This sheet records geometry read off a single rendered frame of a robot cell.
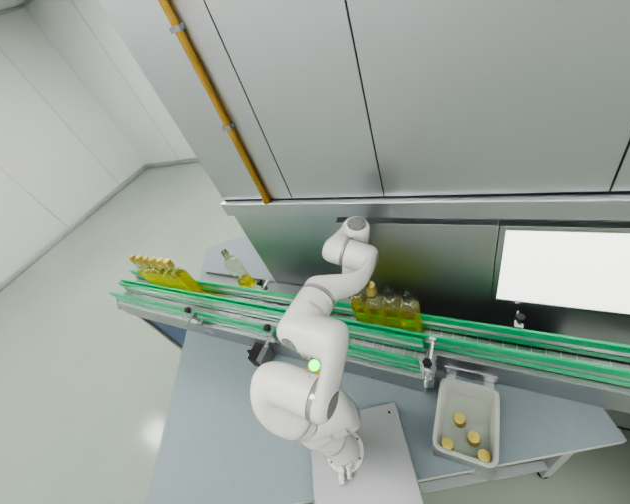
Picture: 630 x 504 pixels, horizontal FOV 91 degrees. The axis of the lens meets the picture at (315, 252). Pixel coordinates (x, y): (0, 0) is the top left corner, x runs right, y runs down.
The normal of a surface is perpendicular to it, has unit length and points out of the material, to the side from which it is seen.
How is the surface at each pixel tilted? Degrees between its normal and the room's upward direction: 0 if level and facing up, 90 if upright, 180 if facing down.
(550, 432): 0
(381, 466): 2
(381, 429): 2
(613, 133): 90
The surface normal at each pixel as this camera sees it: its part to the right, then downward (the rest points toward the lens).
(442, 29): -0.36, 0.73
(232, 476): -0.31, -0.68
